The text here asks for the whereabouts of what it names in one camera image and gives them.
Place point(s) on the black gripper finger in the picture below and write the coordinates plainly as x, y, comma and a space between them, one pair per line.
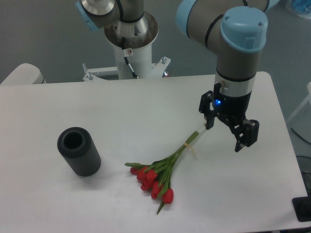
204, 108
246, 133

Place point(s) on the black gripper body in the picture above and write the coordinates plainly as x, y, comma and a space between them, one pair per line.
229, 110

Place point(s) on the red tulip bouquet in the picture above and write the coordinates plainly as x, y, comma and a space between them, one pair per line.
156, 177

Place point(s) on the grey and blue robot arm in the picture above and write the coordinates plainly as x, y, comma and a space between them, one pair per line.
234, 30

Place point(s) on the black device at table edge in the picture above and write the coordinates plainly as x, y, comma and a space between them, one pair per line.
302, 207

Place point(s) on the blue plastic bag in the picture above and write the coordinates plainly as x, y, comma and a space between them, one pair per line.
301, 8

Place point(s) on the black ribbed cylindrical vase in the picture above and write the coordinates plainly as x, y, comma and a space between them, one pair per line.
76, 146

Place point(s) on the white chair back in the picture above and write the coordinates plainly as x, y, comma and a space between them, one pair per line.
24, 74

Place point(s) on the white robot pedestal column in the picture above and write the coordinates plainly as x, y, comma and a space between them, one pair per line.
132, 45

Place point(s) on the white frame at right edge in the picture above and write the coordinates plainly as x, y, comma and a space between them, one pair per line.
306, 100

